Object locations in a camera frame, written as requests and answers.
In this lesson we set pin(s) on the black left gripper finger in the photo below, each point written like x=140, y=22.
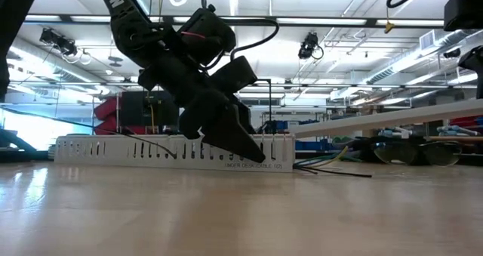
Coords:
x=196, y=116
x=230, y=135

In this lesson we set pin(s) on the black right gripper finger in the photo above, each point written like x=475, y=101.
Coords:
x=478, y=67

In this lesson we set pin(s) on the white duct cover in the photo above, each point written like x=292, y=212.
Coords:
x=377, y=120

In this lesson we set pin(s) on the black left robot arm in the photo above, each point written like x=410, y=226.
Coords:
x=132, y=25

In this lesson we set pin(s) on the small black ceiling speaker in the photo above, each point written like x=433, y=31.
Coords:
x=452, y=53

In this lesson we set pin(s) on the white air vent grille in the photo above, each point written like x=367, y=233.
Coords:
x=426, y=39

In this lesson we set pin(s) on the blue storage bin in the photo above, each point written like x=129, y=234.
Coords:
x=281, y=125

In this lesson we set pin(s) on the black monitor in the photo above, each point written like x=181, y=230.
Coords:
x=132, y=112

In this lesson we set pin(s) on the light blue padded bar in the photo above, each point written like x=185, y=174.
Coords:
x=456, y=130
x=392, y=131

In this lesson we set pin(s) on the wooden workbench top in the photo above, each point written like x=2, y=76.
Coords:
x=453, y=138

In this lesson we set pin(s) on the yellow hanging tag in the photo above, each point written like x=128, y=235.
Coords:
x=389, y=26

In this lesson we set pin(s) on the red stacked chairs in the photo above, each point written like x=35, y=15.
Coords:
x=107, y=110

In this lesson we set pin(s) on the thin black stand frame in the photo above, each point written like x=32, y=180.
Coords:
x=270, y=105

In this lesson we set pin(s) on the black camera with red clip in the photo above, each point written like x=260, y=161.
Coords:
x=207, y=33

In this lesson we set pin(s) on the black ceiling camera rig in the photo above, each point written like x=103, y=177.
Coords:
x=56, y=41

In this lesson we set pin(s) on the black LED light rail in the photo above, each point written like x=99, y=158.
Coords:
x=320, y=22

